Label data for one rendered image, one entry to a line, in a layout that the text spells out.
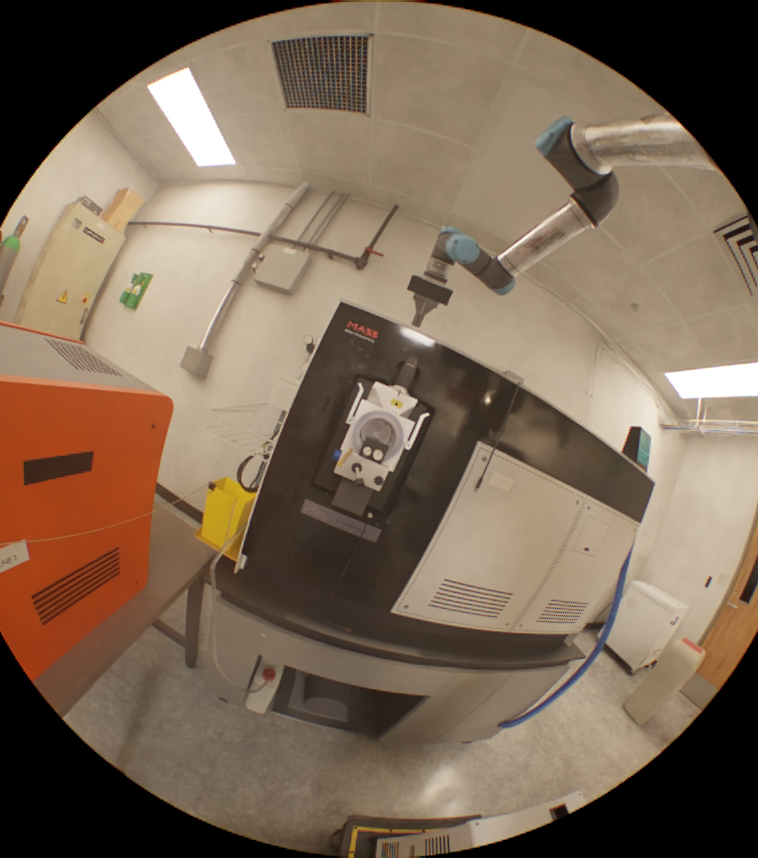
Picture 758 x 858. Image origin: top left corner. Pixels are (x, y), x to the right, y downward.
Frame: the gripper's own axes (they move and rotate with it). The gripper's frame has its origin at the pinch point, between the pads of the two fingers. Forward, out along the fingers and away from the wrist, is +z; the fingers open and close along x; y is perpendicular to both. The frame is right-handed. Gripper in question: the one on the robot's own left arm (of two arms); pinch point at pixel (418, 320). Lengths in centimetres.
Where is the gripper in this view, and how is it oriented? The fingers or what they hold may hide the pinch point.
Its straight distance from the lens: 88.1
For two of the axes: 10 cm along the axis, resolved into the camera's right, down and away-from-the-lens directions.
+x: 9.2, 4.0, -0.2
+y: -2.6, 5.5, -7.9
